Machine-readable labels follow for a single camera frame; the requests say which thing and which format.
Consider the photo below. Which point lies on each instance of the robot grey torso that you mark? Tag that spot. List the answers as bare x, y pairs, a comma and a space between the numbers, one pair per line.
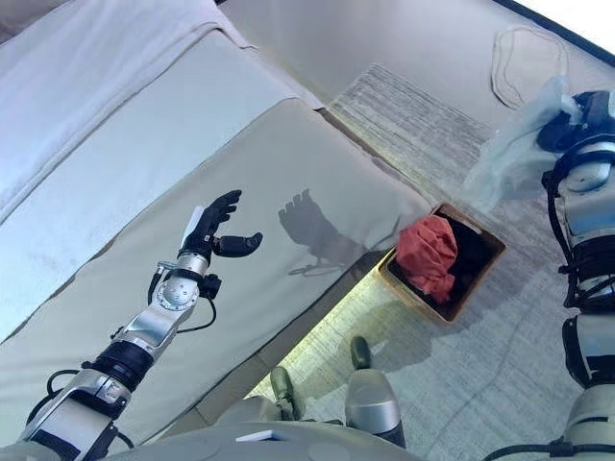
288, 446

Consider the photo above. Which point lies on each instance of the robot left silver arm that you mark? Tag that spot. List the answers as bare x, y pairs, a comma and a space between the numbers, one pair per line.
144, 331

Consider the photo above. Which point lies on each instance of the robot left leg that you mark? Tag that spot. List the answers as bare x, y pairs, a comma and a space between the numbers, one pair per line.
283, 389

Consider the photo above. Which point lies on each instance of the black window floor frame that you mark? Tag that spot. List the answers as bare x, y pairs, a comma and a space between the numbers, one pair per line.
567, 33

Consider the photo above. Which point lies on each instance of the robot right silver arm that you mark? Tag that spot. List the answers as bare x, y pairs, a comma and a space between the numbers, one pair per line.
588, 216

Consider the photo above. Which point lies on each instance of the grey striped area rug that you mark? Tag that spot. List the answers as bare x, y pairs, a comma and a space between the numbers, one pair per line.
480, 360

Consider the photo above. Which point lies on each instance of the robot left five-finger hand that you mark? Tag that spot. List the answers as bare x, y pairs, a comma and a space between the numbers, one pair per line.
206, 230

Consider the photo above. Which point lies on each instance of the black garment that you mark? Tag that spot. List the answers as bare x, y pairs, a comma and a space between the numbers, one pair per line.
473, 259

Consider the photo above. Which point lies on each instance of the white garment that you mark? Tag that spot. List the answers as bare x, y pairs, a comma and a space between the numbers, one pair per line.
509, 153

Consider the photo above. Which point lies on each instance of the orange garment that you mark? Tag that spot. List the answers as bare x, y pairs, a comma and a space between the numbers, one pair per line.
427, 245

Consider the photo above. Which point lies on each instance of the large bed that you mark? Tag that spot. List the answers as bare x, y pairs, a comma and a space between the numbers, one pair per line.
144, 144

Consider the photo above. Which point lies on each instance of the robot right leg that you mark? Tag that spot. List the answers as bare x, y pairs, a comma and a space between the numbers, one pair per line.
372, 398

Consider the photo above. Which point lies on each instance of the white duvet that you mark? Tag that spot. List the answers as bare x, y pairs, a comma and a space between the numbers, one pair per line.
120, 86

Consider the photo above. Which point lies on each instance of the beige bed cover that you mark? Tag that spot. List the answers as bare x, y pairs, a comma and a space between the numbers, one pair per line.
120, 240

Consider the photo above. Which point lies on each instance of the robot right five-finger hand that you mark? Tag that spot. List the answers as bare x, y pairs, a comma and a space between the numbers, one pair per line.
593, 115

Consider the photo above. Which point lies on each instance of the brown wicker basket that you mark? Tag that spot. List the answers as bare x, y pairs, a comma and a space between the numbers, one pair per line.
418, 300

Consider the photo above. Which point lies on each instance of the oval beige floor mat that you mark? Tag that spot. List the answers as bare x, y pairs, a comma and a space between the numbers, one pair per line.
523, 57

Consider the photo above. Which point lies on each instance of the robot leg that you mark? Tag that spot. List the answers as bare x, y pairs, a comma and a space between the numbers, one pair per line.
283, 389
372, 398

